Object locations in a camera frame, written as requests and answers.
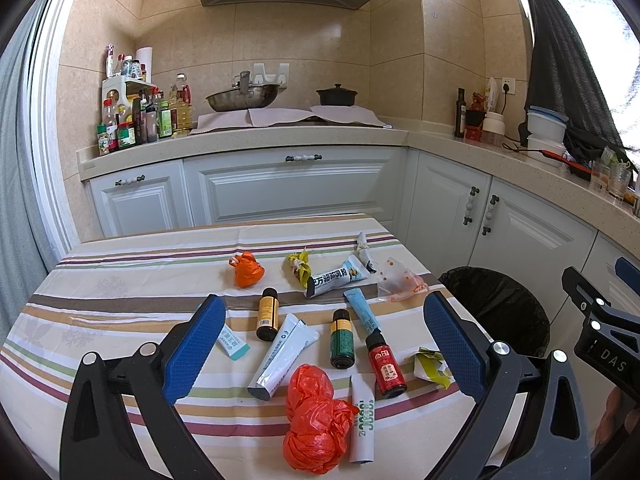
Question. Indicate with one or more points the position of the dark hanging cloth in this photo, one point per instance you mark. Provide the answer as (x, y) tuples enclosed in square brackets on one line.
[(562, 79)]

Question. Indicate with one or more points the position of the cooking oil bottle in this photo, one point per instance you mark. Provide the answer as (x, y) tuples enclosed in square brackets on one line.
[(180, 105)]

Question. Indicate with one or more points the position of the yellow green wrapper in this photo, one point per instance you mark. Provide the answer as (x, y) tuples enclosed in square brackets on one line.
[(430, 366)]

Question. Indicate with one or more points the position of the person's hand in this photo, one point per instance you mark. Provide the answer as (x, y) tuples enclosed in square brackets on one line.
[(607, 427)]

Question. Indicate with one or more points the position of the light blue tube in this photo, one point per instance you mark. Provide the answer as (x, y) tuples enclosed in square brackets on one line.
[(359, 304)]

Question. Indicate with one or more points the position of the paper covering stove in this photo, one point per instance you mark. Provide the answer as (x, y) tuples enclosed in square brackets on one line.
[(278, 116)]

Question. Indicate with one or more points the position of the red bottle black cap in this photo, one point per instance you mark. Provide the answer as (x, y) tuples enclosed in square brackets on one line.
[(388, 376)]

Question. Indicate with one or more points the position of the green label bottle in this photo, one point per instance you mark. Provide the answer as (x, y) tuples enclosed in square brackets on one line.
[(164, 118)]

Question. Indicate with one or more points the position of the dark olive oil bottle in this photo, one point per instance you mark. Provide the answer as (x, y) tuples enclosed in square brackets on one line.
[(459, 124)]

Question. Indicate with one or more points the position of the white blue snack packet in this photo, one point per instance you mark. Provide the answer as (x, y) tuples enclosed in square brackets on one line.
[(351, 270)]

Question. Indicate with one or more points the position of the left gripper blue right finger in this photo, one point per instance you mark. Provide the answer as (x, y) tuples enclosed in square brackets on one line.
[(460, 342)]

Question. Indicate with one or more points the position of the striped tablecloth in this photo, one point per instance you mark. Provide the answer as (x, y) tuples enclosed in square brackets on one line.
[(111, 296)]

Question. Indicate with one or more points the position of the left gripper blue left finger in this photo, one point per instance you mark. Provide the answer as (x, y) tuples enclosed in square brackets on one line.
[(187, 346)]

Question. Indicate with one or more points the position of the large orange plastic bag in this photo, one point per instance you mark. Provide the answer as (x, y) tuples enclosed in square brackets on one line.
[(319, 424)]

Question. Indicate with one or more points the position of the metal wok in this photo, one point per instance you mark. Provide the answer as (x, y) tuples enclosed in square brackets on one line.
[(244, 95)]

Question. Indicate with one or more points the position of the white green lettered tube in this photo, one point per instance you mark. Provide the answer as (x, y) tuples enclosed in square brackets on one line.
[(363, 397)]

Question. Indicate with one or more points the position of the stacked white bowls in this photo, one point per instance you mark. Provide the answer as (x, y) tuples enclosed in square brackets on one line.
[(545, 141)]

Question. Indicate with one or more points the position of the black clay pot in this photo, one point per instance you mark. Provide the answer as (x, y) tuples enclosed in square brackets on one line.
[(337, 96)]

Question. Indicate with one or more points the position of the green bottle yellow band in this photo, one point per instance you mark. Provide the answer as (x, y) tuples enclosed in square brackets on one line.
[(342, 350)]

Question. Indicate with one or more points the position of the white spice rack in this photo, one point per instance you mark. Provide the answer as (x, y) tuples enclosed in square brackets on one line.
[(123, 90)]

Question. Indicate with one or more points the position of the small orange wrapper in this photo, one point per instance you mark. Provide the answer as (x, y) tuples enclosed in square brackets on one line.
[(247, 270)]

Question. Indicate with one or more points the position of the black trash bin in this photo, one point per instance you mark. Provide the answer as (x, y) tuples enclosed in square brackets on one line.
[(506, 309)]

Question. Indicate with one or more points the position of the small white teal tube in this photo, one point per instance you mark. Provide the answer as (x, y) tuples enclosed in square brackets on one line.
[(233, 345)]

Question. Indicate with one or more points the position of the large white silver tube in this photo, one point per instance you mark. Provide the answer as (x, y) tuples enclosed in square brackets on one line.
[(292, 339)]

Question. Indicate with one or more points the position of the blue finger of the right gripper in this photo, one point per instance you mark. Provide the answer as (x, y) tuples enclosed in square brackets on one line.
[(626, 271)]

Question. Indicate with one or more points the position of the twisted white paper wrapper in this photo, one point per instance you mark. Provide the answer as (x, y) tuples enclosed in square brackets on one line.
[(363, 252)]

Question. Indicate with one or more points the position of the clear orange dotted bag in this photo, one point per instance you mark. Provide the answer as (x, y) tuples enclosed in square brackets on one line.
[(396, 282)]

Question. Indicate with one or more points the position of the glass cup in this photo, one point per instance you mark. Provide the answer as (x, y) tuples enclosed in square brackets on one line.
[(618, 181)]

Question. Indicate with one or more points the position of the white blender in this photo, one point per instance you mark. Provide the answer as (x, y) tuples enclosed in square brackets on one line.
[(493, 126)]

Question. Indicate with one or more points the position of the amber bottle black cap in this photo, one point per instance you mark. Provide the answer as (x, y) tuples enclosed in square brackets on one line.
[(268, 315)]

